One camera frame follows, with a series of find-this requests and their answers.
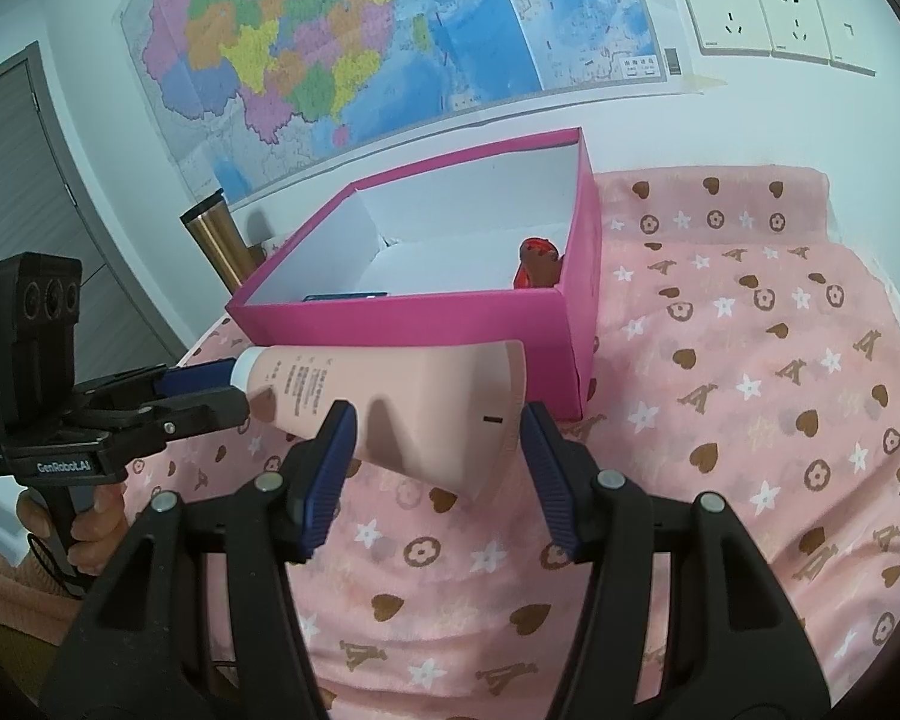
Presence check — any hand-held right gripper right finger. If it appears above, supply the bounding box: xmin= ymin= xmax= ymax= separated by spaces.
xmin=517 ymin=400 xmax=833 ymax=720

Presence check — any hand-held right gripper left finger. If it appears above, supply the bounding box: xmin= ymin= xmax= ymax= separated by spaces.
xmin=41 ymin=399 xmax=359 ymax=720

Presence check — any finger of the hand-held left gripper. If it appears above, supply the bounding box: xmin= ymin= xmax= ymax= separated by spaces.
xmin=97 ymin=386 xmax=251 ymax=460
xmin=71 ymin=360 xmax=239 ymax=410

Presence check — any plain pink tube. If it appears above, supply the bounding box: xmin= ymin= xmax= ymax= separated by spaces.
xmin=231 ymin=341 xmax=527 ymax=502

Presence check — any pink cardboard box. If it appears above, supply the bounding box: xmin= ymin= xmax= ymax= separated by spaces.
xmin=226 ymin=127 xmax=605 ymax=421

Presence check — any red plastic toy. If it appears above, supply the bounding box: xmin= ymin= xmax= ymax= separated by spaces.
xmin=515 ymin=236 xmax=563 ymax=290

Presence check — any person's left forearm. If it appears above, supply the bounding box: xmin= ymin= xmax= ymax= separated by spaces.
xmin=0 ymin=547 xmax=106 ymax=646

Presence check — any person's left hand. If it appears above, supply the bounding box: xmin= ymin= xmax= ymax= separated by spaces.
xmin=15 ymin=481 xmax=128 ymax=578

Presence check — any grey door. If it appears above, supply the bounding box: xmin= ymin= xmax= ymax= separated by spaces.
xmin=0 ymin=41 xmax=188 ymax=428

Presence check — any gold metal tumbler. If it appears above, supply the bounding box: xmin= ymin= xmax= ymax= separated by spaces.
xmin=180 ymin=191 xmax=271 ymax=293

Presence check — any pink patterned blanket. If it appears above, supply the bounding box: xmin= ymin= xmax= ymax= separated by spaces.
xmin=127 ymin=165 xmax=900 ymax=720

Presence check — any colourful wall map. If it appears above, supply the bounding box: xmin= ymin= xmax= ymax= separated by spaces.
xmin=120 ymin=0 xmax=683 ymax=196

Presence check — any white wall socket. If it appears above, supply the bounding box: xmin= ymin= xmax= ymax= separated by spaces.
xmin=750 ymin=0 xmax=833 ymax=61
xmin=677 ymin=0 xmax=777 ymax=57

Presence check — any white wall plate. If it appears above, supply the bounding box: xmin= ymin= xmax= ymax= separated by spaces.
xmin=814 ymin=0 xmax=877 ymax=77

